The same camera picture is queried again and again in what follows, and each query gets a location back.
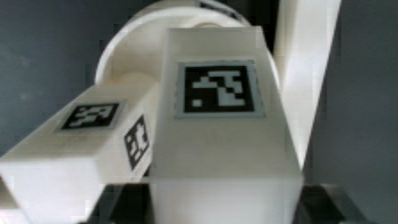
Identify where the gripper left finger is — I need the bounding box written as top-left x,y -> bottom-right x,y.
81,184 -> 148,224

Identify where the white L-shaped fence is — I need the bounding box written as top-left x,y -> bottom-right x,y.
273,0 -> 340,164

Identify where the white round stool seat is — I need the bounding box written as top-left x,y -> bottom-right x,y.
93,0 -> 251,84

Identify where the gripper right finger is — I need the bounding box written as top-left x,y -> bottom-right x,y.
296,184 -> 367,224

